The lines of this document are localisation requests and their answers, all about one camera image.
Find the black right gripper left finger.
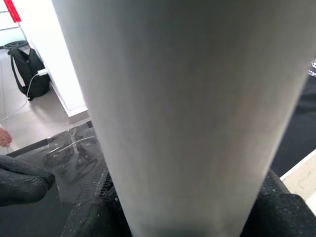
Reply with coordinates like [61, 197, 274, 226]
[61, 158, 131, 237]

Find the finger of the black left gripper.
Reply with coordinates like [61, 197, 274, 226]
[0, 155, 55, 180]
[0, 167, 55, 207]

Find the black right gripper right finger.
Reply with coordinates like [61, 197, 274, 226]
[238, 169, 316, 237]

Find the white plastic table leg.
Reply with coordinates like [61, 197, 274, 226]
[51, 0, 316, 237]

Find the person in blue shirt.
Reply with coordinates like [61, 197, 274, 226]
[0, 124, 13, 148]

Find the black backpack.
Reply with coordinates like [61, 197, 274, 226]
[10, 46, 51, 102]

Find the black round base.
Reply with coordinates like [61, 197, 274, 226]
[0, 40, 30, 52]

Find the crumpled clear tape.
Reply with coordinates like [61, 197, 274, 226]
[307, 55, 316, 77]

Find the red plastic strip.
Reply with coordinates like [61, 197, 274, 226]
[3, 0, 22, 23]

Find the white charger cable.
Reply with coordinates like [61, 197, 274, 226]
[0, 73, 43, 122]

